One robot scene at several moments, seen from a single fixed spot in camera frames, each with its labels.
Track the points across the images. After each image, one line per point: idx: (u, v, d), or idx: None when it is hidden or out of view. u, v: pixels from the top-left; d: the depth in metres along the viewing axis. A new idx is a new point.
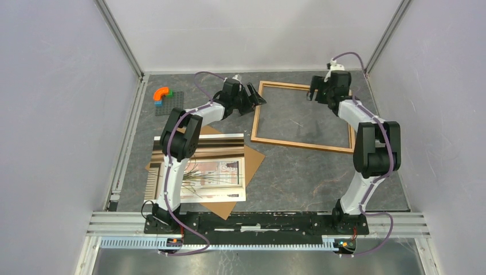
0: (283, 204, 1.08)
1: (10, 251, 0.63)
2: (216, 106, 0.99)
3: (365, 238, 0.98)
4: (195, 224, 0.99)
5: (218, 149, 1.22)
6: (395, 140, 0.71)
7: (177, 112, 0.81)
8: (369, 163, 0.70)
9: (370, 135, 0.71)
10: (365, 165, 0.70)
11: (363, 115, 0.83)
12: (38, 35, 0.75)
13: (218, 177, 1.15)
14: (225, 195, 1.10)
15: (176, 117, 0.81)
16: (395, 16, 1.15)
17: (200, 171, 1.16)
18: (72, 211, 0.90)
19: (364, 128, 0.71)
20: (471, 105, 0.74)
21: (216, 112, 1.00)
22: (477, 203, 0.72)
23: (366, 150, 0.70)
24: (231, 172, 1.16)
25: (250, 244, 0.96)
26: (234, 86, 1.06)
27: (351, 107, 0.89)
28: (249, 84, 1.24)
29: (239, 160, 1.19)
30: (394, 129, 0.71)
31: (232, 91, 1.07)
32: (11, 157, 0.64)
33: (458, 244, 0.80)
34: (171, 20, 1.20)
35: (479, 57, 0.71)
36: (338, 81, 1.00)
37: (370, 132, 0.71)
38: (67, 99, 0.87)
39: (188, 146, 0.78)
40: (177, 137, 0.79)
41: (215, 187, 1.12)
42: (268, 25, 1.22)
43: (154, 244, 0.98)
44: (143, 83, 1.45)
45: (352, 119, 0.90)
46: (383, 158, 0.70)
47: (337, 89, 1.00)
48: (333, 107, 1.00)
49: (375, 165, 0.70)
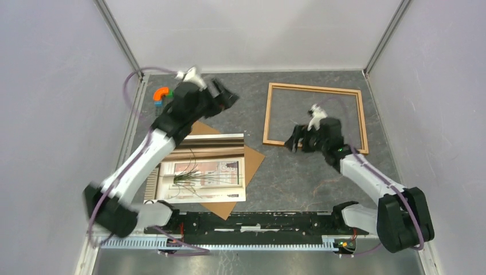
0: (283, 204, 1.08)
1: (11, 251, 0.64)
2: (153, 150, 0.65)
3: (365, 238, 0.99)
4: (195, 224, 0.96)
5: (218, 149, 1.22)
6: (422, 210, 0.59)
7: (90, 194, 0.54)
8: (401, 240, 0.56)
9: (396, 212, 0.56)
10: (398, 244, 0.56)
11: (372, 179, 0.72)
12: (38, 35, 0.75)
13: (218, 177, 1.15)
14: (225, 195, 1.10)
15: (90, 202, 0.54)
16: (394, 16, 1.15)
17: (200, 171, 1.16)
18: (73, 212, 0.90)
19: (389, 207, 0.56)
20: (471, 106, 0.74)
21: (161, 152, 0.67)
22: (477, 203, 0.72)
23: (395, 230, 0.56)
24: (231, 172, 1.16)
25: (250, 244, 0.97)
26: (192, 95, 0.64)
27: (354, 166, 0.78)
28: (214, 78, 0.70)
29: (239, 160, 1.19)
30: (418, 197, 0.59)
31: (189, 102, 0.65)
32: (11, 157, 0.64)
33: (458, 245, 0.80)
34: (171, 20, 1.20)
35: (479, 58, 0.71)
36: (332, 134, 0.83)
37: (394, 209, 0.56)
38: (67, 98, 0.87)
39: (122, 231, 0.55)
40: (102, 217, 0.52)
41: (215, 187, 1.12)
42: (268, 26, 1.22)
43: (153, 244, 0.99)
44: (143, 83, 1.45)
45: (356, 177, 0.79)
46: (415, 236, 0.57)
47: (332, 141, 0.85)
48: (332, 162, 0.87)
49: (407, 243, 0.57)
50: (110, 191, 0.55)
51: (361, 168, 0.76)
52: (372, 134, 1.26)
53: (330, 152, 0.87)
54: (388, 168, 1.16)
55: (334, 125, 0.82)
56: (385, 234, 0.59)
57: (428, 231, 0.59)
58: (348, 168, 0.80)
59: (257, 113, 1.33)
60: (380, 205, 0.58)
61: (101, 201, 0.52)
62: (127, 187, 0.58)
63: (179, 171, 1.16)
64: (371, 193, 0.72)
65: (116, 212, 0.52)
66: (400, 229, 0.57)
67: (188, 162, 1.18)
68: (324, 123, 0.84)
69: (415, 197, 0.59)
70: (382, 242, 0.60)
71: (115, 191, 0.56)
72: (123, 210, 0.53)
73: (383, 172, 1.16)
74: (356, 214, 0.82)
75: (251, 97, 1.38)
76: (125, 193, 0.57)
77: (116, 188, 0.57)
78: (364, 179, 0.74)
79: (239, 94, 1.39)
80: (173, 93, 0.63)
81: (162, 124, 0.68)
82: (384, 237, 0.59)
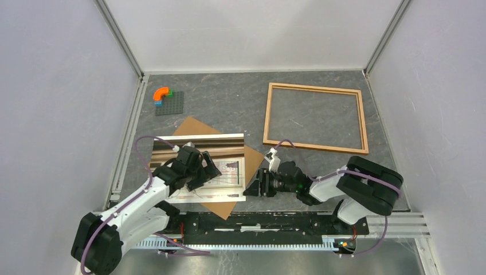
0: (283, 204, 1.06)
1: (11, 250, 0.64)
2: (153, 192, 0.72)
3: (365, 238, 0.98)
4: (195, 224, 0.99)
5: (219, 150, 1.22)
6: (370, 167, 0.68)
7: (89, 223, 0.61)
8: (383, 200, 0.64)
9: (352, 185, 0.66)
10: (384, 205, 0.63)
11: (330, 180, 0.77)
12: (38, 35, 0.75)
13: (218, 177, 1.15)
14: (225, 195, 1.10)
15: (85, 234, 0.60)
16: (395, 16, 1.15)
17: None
18: (73, 212, 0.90)
19: (345, 187, 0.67)
20: (472, 105, 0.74)
21: (159, 196, 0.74)
22: (477, 203, 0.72)
23: (367, 195, 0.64)
24: (231, 172, 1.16)
25: (249, 244, 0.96)
26: (192, 154, 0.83)
27: (316, 189, 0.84)
28: (205, 152, 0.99)
29: (239, 160, 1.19)
30: (358, 161, 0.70)
31: (190, 162, 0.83)
32: (10, 157, 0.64)
33: (458, 245, 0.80)
34: (171, 20, 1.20)
35: (479, 57, 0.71)
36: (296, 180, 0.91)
37: (350, 182, 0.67)
38: (67, 98, 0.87)
39: (104, 266, 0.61)
40: (92, 252, 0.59)
41: (216, 187, 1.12)
42: (267, 25, 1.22)
43: (153, 244, 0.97)
44: (143, 83, 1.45)
45: (325, 195, 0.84)
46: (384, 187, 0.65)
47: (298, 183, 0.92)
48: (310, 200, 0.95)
49: (388, 197, 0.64)
50: (108, 221, 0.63)
51: (319, 182, 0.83)
52: (373, 134, 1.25)
53: (301, 192, 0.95)
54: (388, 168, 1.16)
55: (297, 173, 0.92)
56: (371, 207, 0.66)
57: (392, 174, 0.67)
58: (319, 192, 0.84)
59: (257, 113, 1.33)
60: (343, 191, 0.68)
61: (96, 232, 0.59)
62: (123, 220, 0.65)
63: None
64: None
65: (110, 242, 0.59)
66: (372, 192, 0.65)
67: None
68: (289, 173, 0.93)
69: (356, 163, 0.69)
70: (378, 212, 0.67)
71: (112, 223, 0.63)
72: (114, 242, 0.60)
73: None
74: (344, 211, 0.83)
75: (251, 97, 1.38)
76: (121, 227, 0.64)
77: (114, 218, 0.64)
78: (329, 190, 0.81)
79: (239, 94, 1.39)
80: (181, 151, 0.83)
81: (164, 173, 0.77)
82: (374, 209, 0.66)
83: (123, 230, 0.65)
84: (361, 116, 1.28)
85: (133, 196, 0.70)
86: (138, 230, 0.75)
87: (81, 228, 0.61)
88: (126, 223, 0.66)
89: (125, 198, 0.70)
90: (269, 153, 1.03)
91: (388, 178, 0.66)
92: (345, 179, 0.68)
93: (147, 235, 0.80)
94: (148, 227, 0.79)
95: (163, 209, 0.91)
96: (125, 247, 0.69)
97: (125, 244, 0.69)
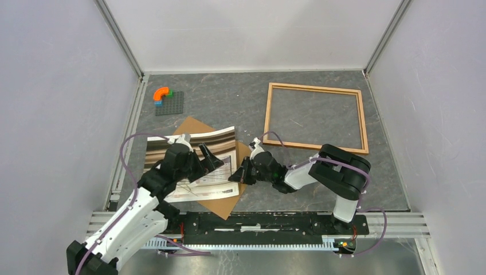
0: (283, 204, 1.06)
1: (11, 250, 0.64)
2: (137, 207, 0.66)
3: (365, 238, 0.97)
4: (195, 224, 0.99)
5: (211, 148, 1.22)
6: (340, 155, 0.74)
7: (75, 251, 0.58)
8: (353, 186, 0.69)
9: (325, 172, 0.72)
10: (353, 191, 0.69)
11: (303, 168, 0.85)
12: (38, 35, 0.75)
13: (212, 175, 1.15)
14: (220, 191, 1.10)
15: (74, 262, 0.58)
16: (395, 16, 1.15)
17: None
18: (73, 212, 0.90)
19: (318, 174, 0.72)
20: (471, 105, 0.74)
21: (147, 209, 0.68)
22: (476, 203, 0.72)
23: (337, 180, 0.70)
24: (224, 168, 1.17)
25: (250, 244, 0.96)
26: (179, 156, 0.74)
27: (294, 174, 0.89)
28: (200, 145, 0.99)
29: (231, 154, 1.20)
30: (330, 149, 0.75)
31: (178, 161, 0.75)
32: (11, 157, 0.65)
33: (458, 246, 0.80)
34: (171, 20, 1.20)
35: (479, 57, 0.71)
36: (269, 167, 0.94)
37: (322, 169, 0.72)
38: (67, 98, 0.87)
39: None
40: None
41: (211, 184, 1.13)
42: (267, 25, 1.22)
43: (153, 244, 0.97)
44: (143, 83, 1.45)
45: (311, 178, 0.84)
46: (354, 173, 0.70)
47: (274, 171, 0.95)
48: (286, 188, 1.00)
49: (356, 183, 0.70)
50: (93, 249, 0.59)
51: (294, 170, 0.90)
52: (373, 134, 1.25)
53: (277, 181, 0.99)
54: (388, 168, 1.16)
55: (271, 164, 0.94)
56: (343, 192, 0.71)
57: (361, 161, 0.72)
58: (292, 180, 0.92)
59: (257, 113, 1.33)
60: (316, 178, 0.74)
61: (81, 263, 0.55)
62: (109, 244, 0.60)
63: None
64: None
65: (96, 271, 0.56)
66: (343, 178, 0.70)
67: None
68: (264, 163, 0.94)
69: (328, 152, 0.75)
70: (349, 198, 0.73)
71: (95, 251, 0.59)
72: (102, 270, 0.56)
73: (383, 171, 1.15)
74: (338, 208, 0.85)
75: (251, 97, 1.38)
76: (106, 253, 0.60)
77: (98, 245, 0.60)
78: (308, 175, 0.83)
79: (239, 94, 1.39)
80: (167, 152, 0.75)
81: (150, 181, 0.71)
82: (347, 195, 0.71)
83: (112, 254, 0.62)
84: (361, 116, 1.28)
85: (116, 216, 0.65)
86: (133, 243, 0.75)
87: (69, 256, 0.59)
88: (113, 247, 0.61)
89: (110, 219, 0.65)
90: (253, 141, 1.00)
91: (357, 164, 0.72)
92: (317, 166, 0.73)
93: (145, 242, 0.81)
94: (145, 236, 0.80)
95: (163, 212, 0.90)
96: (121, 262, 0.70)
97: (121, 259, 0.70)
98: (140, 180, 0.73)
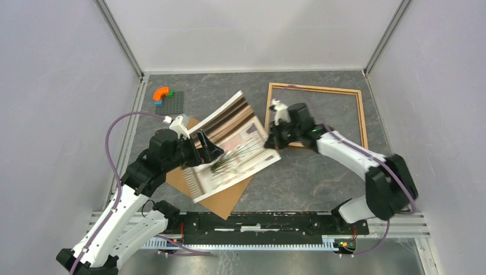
0: (283, 204, 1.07)
1: (11, 250, 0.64)
2: (122, 208, 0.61)
3: (365, 238, 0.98)
4: (195, 224, 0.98)
5: (231, 122, 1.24)
6: (404, 175, 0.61)
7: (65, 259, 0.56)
8: (389, 205, 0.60)
9: (382, 183, 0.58)
10: (384, 209, 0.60)
11: (353, 152, 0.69)
12: (38, 35, 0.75)
13: (247, 148, 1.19)
14: (262, 161, 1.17)
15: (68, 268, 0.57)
16: (395, 16, 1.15)
17: (230, 150, 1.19)
18: (73, 213, 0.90)
19: (375, 180, 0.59)
20: (471, 105, 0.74)
21: (133, 209, 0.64)
22: (475, 203, 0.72)
23: (383, 197, 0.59)
24: (255, 137, 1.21)
25: (249, 244, 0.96)
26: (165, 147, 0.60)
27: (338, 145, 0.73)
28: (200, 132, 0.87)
29: (253, 123, 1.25)
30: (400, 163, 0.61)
31: (165, 153, 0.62)
32: (11, 157, 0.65)
33: (458, 246, 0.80)
34: (171, 20, 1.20)
35: (479, 57, 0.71)
36: (302, 116, 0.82)
37: (382, 177, 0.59)
38: (67, 98, 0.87)
39: None
40: None
41: (250, 158, 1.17)
42: (267, 25, 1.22)
43: (153, 244, 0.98)
44: (143, 83, 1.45)
45: (361, 174, 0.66)
46: (401, 197, 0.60)
47: (303, 125, 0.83)
48: (309, 145, 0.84)
49: (395, 206, 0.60)
50: (81, 258, 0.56)
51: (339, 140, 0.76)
52: (373, 134, 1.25)
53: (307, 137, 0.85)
54: None
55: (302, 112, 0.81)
56: (375, 204, 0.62)
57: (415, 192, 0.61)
58: (326, 146, 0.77)
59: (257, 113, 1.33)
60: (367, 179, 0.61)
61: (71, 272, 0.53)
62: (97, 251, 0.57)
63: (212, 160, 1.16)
64: (354, 167, 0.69)
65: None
66: (390, 197, 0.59)
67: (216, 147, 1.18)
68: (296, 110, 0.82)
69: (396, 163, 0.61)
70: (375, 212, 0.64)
71: (85, 259, 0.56)
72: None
73: None
74: (348, 207, 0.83)
75: (251, 97, 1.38)
76: (97, 260, 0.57)
77: (86, 254, 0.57)
78: (359, 169, 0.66)
79: None
80: (152, 141, 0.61)
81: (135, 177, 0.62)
82: (376, 209, 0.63)
83: (105, 258, 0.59)
84: (361, 116, 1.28)
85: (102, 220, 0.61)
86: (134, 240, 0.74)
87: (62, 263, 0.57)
88: (102, 252, 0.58)
89: (96, 223, 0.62)
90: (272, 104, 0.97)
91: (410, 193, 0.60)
92: (379, 172, 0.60)
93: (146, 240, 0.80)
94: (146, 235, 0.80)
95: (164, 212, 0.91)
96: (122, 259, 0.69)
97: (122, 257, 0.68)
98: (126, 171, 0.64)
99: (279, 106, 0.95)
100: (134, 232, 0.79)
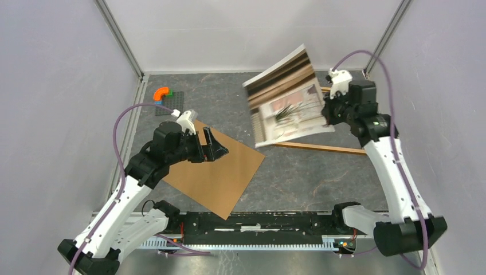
0: (283, 204, 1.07)
1: (11, 250, 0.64)
2: (125, 199, 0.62)
3: (365, 238, 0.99)
4: (195, 224, 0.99)
5: (292, 77, 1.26)
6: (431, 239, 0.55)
7: (67, 250, 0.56)
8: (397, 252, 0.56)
9: (408, 238, 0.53)
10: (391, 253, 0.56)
11: (399, 187, 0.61)
12: (38, 35, 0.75)
13: (306, 106, 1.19)
14: (318, 126, 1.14)
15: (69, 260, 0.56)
16: (395, 16, 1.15)
17: (292, 105, 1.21)
18: (73, 212, 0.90)
19: (403, 234, 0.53)
20: (471, 105, 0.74)
21: (137, 200, 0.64)
22: (477, 203, 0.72)
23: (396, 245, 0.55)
24: (315, 98, 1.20)
25: (249, 244, 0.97)
26: (169, 137, 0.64)
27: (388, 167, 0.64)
28: (206, 128, 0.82)
29: (314, 83, 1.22)
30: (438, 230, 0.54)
31: (169, 144, 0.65)
32: (11, 158, 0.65)
33: (459, 246, 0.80)
34: (171, 20, 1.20)
35: (479, 57, 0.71)
36: (364, 97, 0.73)
37: (411, 232, 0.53)
38: (67, 98, 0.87)
39: None
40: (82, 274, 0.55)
41: (309, 117, 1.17)
42: (267, 25, 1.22)
43: (153, 244, 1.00)
44: (143, 83, 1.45)
45: (392, 211, 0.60)
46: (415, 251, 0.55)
47: (363, 107, 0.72)
48: (359, 134, 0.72)
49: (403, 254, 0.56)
50: (83, 248, 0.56)
51: (396, 157, 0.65)
52: None
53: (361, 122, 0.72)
54: None
55: (368, 89, 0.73)
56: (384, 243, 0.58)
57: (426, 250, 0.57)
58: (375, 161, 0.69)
59: None
60: (396, 227, 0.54)
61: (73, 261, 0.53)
62: (100, 242, 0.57)
63: (277, 110, 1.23)
64: (392, 208, 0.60)
65: (89, 269, 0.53)
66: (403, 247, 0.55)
67: (279, 98, 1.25)
68: (358, 87, 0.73)
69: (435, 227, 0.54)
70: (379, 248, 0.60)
71: (87, 250, 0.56)
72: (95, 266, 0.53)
73: None
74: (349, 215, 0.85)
75: None
76: (99, 251, 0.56)
77: (88, 244, 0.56)
78: (394, 207, 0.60)
79: (239, 94, 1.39)
80: (156, 133, 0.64)
81: (139, 167, 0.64)
82: (380, 241, 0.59)
83: (106, 250, 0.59)
84: None
85: (105, 210, 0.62)
86: (135, 236, 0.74)
87: (62, 255, 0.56)
88: (105, 243, 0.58)
89: (98, 214, 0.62)
90: (329, 74, 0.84)
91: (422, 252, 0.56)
92: (410, 227, 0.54)
93: (147, 237, 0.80)
94: (147, 231, 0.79)
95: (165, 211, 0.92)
96: (124, 253, 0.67)
97: (124, 251, 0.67)
98: (130, 163, 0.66)
99: (338, 78, 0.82)
100: (136, 228, 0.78)
